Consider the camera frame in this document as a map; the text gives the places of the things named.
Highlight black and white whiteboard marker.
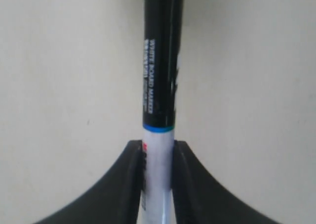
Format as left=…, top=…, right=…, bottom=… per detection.
left=141, top=0, right=184, bottom=224

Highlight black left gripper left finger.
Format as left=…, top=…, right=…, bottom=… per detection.
left=39, top=140, right=143, bottom=224

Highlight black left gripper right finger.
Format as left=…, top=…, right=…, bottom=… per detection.
left=172, top=140, right=276, bottom=224

